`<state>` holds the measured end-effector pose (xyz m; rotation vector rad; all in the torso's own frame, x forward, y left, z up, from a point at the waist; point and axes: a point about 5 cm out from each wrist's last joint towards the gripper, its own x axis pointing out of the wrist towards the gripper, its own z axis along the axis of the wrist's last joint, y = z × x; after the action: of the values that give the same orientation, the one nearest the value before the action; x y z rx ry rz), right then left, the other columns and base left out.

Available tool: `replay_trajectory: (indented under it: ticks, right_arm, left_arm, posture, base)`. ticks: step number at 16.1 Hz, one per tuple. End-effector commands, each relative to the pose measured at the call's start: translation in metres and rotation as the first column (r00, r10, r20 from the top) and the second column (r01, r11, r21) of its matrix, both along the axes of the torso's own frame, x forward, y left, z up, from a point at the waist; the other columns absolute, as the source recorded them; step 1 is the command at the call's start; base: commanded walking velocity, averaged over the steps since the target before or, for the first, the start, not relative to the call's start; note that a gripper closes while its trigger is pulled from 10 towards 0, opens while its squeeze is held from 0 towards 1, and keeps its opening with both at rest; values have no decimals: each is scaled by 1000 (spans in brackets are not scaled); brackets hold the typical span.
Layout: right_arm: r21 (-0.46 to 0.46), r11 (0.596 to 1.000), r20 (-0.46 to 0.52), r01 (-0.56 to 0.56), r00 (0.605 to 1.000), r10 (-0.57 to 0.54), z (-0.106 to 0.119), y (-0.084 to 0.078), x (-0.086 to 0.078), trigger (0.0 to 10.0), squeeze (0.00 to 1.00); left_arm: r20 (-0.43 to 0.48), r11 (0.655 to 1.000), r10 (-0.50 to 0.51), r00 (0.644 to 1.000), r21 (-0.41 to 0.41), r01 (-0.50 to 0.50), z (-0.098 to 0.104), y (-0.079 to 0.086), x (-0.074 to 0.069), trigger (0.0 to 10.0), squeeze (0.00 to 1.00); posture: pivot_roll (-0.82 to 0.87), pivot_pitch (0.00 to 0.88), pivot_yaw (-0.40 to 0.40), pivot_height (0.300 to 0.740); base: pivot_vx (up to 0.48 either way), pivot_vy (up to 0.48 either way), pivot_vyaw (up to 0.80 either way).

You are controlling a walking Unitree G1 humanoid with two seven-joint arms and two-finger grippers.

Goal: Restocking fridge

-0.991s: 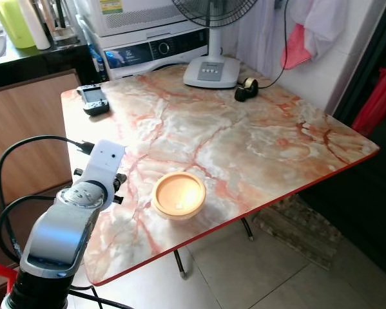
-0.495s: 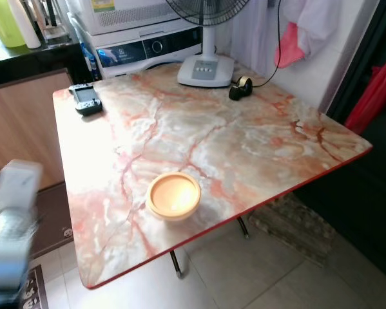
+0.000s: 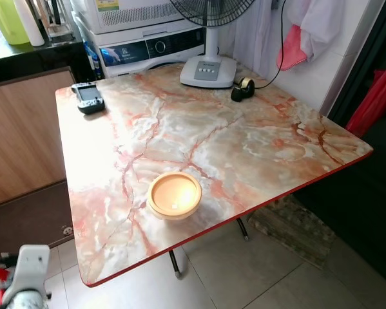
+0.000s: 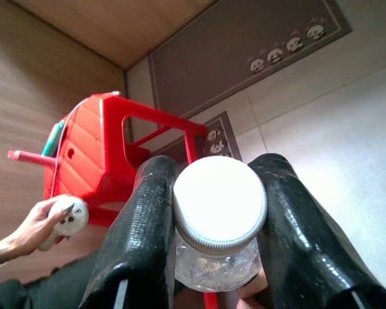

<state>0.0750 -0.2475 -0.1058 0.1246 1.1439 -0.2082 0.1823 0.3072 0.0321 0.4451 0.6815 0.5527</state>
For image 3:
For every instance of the pink hanging cloth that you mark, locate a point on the pink hanging cloth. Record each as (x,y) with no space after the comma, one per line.
(290,51)

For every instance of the blue bottle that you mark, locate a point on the blue bottle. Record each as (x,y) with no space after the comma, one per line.
(93,61)

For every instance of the black counter top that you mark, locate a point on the black counter top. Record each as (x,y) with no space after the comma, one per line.
(25,61)

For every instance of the tan round bowl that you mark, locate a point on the tan round bowl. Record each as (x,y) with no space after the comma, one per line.
(174,195)

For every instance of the wooden cabinet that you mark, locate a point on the wooden cabinet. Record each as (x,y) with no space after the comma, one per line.
(25,135)

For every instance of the white stacked dryer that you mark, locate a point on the white stacked dryer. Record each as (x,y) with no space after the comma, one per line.
(141,13)

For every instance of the white roll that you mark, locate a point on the white roll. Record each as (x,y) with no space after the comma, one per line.
(28,22)

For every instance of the clear utensil holder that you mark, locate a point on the clear utensil holder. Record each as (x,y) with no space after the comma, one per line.
(54,19)

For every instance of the white desk fan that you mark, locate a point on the white desk fan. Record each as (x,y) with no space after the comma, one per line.
(207,69)

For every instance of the black tape dispenser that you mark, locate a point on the black tape dispenser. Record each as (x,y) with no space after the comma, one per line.
(242,90)

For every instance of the black handheld game console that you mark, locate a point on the black handheld game console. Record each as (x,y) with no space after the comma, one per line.
(87,96)

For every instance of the marble pattern folding table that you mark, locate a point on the marble pattern folding table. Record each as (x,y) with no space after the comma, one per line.
(212,141)

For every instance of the white front-load washing machine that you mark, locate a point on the white front-load washing machine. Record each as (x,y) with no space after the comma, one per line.
(147,48)

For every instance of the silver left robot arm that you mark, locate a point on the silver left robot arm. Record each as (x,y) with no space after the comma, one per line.
(25,301)

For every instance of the green plastic jug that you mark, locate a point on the green plastic jug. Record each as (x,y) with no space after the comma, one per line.
(6,22)

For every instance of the white hanging garment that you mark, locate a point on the white hanging garment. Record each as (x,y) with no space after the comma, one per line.
(321,22)

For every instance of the white sheer curtain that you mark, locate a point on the white sheer curtain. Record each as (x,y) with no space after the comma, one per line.
(260,45)

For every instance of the red plastic bag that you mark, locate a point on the red plastic bag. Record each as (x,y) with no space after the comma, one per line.
(373,96)

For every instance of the brown woven doormat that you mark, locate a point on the brown woven doormat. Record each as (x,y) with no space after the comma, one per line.
(296,228)

